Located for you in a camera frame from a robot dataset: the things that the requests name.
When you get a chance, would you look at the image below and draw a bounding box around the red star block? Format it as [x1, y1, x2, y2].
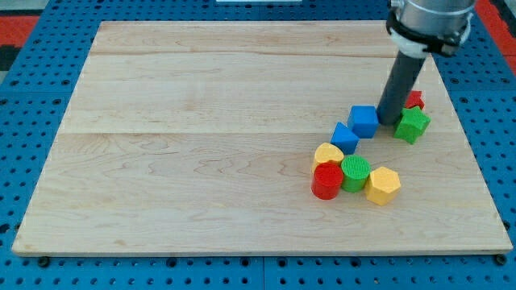
[405, 90, 425, 110]

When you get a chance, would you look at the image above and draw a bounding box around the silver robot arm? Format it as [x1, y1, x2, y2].
[386, 0, 476, 59]

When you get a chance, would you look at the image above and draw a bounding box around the blue cube block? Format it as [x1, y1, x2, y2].
[347, 106, 379, 139]

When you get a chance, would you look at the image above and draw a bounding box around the green star block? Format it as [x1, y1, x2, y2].
[393, 106, 431, 144]

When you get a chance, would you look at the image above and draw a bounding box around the yellow heart block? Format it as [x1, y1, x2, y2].
[311, 143, 345, 173]

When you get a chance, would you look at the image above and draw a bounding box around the wooden board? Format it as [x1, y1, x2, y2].
[12, 21, 513, 257]

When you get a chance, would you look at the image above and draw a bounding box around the red cylinder block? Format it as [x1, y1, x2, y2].
[311, 163, 343, 200]

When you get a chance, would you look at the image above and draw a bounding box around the blue triangle block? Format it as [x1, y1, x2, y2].
[330, 122, 360, 155]

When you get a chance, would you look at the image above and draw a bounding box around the green cylinder block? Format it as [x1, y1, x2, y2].
[341, 155, 371, 193]

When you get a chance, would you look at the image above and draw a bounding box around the yellow hexagon block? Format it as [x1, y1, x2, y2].
[364, 167, 402, 206]

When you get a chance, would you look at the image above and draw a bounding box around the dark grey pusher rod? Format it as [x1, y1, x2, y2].
[377, 52, 425, 126]

